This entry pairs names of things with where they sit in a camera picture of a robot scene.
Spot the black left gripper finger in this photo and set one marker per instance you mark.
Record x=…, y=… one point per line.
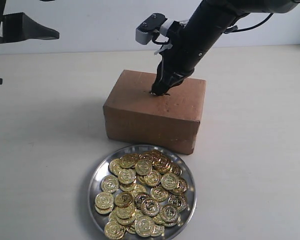
x=18, y=27

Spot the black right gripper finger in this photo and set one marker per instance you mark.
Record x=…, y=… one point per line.
x=156, y=87
x=173, y=79

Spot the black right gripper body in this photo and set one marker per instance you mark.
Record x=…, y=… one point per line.
x=190, y=43

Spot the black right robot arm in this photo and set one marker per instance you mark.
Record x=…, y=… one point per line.
x=238, y=9

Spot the brown cardboard slotted box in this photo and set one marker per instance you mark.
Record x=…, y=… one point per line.
x=133, y=115

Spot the gold coin rear left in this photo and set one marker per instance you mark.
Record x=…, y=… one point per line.
x=114, y=166

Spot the gold coin centre top pile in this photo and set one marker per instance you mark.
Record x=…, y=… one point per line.
x=153, y=178

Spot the gold coin right side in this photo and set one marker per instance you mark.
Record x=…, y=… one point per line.
x=170, y=181

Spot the round steel plate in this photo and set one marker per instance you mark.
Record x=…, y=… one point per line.
x=98, y=221

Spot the gold coin left side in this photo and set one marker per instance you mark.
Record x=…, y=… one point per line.
x=109, y=184

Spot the gold coin front right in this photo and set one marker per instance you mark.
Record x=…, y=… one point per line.
x=169, y=213

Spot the gold coin front centre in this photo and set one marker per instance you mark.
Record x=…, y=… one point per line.
x=144, y=226

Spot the gold coin front left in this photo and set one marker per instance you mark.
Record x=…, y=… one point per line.
x=114, y=231

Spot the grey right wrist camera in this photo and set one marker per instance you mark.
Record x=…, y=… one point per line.
x=145, y=32

